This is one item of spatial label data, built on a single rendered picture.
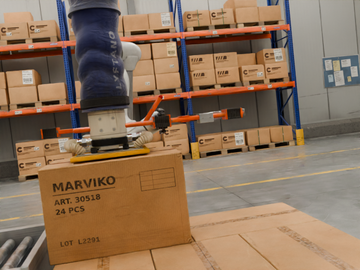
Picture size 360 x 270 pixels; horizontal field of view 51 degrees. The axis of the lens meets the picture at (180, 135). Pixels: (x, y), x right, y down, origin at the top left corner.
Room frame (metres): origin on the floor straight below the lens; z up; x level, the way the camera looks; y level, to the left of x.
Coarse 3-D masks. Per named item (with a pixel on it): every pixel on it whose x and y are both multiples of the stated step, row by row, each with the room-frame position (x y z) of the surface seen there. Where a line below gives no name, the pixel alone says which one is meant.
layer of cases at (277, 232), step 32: (192, 224) 1.88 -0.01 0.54; (224, 224) 1.82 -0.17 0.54; (256, 224) 1.77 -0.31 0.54; (288, 224) 1.71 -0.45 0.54; (320, 224) 1.66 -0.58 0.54; (128, 256) 1.54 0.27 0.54; (160, 256) 1.50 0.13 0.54; (192, 256) 1.46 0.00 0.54; (224, 256) 1.42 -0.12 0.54; (256, 256) 1.39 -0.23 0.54; (288, 256) 1.36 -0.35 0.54; (320, 256) 1.33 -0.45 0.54; (352, 256) 1.29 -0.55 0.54
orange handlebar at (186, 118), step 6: (216, 114) 1.81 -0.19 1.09; (222, 114) 1.82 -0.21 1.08; (174, 120) 1.78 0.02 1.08; (180, 120) 1.78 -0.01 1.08; (186, 120) 1.79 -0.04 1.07; (192, 120) 1.80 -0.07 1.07; (126, 126) 1.74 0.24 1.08; (132, 126) 1.75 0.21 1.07; (60, 132) 1.97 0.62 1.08; (66, 132) 1.97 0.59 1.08; (72, 132) 1.98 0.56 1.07; (78, 132) 1.71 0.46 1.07
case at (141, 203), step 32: (64, 160) 1.84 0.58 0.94; (96, 160) 1.66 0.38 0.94; (128, 160) 1.58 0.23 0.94; (160, 160) 1.60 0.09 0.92; (64, 192) 1.54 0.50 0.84; (96, 192) 1.56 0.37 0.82; (128, 192) 1.58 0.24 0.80; (160, 192) 1.60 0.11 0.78; (64, 224) 1.54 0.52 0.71; (96, 224) 1.56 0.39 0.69; (128, 224) 1.58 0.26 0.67; (160, 224) 1.60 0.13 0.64; (64, 256) 1.54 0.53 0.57; (96, 256) 1.56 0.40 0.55
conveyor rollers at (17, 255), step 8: (8, 240) 1.95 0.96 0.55; (24, 240) 1.92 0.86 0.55; (32, 240) 1.98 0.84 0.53; (0, 248) 1.84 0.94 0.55; (8, 248) 1.86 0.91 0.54; (24, 248) 1.82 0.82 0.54; (0, 256) 1.73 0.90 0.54; (16, 256) 1.69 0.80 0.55; (8, 264) 1.59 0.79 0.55; (16, 264) 1.64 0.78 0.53
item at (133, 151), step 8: (128, 144) 1.67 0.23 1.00; (96, 152) 1.65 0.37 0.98; (104, 152) 1.64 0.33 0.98; (112, 152) 1.63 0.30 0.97; (120, 152) 1.62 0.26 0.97; (128, 152) 1.63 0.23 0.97; (136, 152) 1.63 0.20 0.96; (144, 152) 1.64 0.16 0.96; (72, 160) 1.59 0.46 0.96; (80, 160) 1.60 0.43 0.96; (88, 160) 1.60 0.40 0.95
